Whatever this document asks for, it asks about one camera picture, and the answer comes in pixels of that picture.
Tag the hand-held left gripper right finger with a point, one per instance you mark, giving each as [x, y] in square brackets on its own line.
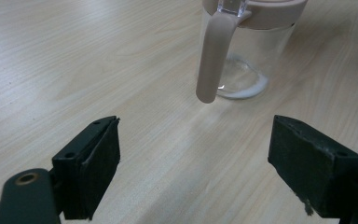
[309, 168]

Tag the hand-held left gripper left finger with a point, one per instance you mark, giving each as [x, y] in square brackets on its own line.
[88, 174]

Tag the clear jar with beige lid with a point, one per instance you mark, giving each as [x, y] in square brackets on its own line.
[261, 40]

